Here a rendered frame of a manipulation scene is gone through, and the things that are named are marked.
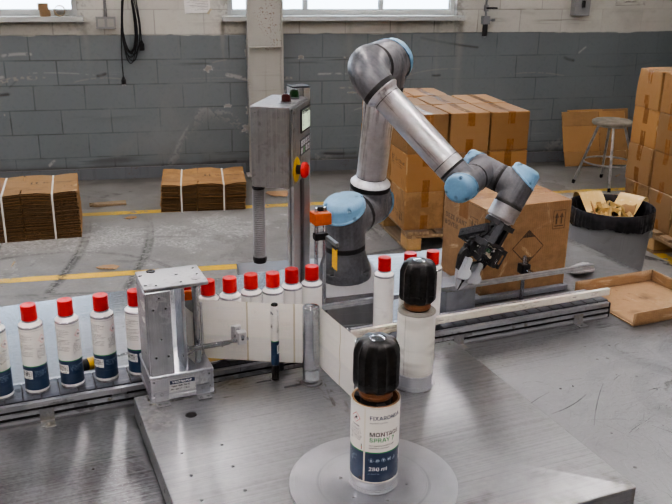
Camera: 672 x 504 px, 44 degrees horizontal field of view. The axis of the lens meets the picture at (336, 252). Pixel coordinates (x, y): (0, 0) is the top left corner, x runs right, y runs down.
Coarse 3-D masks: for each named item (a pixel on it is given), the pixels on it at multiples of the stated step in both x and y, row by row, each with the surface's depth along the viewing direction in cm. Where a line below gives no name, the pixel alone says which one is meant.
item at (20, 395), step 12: (588, 300) 235; (600, 300) 235; (516, 312) 226; (528, 312) 226; (540, 312) 227; (444, 324) 218; (456, 324) 218; (468, 324) 219; (396, 336) 211; (240, 360) 197; (120, 372) 191; (24, 384) 185; (60, 384) 185; (84, 384) 185; (96, 384) 186; (108, 384) 186; (120, 384) 186; (24, 396) 180; (36, 396) 180; (48, 396) 180
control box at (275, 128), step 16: (272, 96) 198; (256, 112) 186; (272, 112) 185; (288, 112) 185; (256, 128) 187; (272, 128) 187; (288, 128) 186; (256, 144) 189; (272, 144) 188; (288, 144) 187; (256, 160) 190; (272, 160) 189; (288, 160) 188; (304, 160) 199; (256, 176) 191; (272, 176) 190; (288, 176) 190
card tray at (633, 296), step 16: (640, 272) 260; (656, 272) 261; (576, 288) 252; (592, 288) 255; (624, 288) 256; (640, 288) 256; (656, 288) 257; (624, 304) 244; (640, 304) 244; (656, 304) 245; (624, 320) 233; (640, 320) 231; (656, 320) 233
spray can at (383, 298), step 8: (384, 256) 207; (384, 264) 206; (376, 272) 208; (384, 272) 207; (392, 272) 208; (376, 280) 207; (384, 280) 206; (392, 280) 207; (376, 288) 208; (384, 288) 207; (392, 288) 208; (376, 296) 209; (384, 296) 208; (392, 296) 209; (376, 304) 209; (384, 304) 208; (392, 304) 210; (376, 312) 210; (384, 312) 209; (392, 312) 211; (376, 320) 211; (384, 320) 210; (392, 320) 212
